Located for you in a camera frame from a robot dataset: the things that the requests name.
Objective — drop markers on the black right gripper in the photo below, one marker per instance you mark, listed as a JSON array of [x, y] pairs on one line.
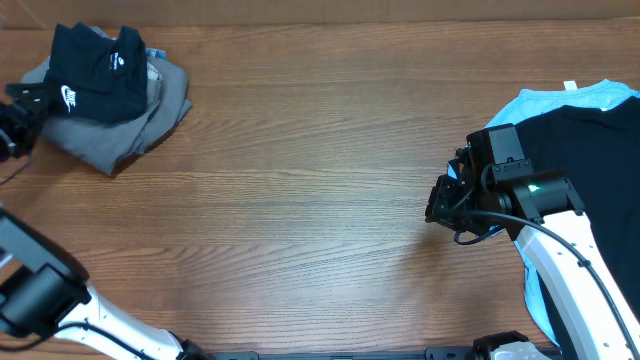
[[440, 212]]

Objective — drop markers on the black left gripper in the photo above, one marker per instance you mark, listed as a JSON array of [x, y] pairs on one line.
[[27, 125]]

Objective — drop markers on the black t-shirt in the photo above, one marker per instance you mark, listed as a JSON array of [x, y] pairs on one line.
[[599, 152], [97, 77]]

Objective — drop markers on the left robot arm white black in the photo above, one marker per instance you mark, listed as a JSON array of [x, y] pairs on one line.
[[50, 294]]

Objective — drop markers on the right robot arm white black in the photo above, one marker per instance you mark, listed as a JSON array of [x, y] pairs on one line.
[[495, 188]]

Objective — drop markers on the folded grey trousers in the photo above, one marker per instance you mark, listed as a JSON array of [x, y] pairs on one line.
[[106, 147]]

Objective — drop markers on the folded blue white cloth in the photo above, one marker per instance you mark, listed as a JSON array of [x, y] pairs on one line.
[[156, 53]]

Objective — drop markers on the black t-shirt in pile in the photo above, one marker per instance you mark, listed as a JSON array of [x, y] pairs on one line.
[[599, 152]]

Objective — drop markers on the light blue t-shirt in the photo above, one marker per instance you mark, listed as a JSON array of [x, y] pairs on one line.
[[603, 95]]

